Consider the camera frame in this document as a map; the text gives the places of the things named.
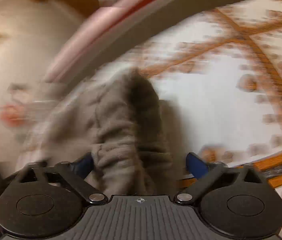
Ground grey-brown fleece pants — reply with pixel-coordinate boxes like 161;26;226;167
16;69;177;196

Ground red box on cabinet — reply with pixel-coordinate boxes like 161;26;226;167
0;105;27;127

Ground orange heart patterned bedsheet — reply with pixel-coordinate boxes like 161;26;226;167
86;0;282;230

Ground large bed with pink sheet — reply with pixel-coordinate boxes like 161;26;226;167
43;0;254;83

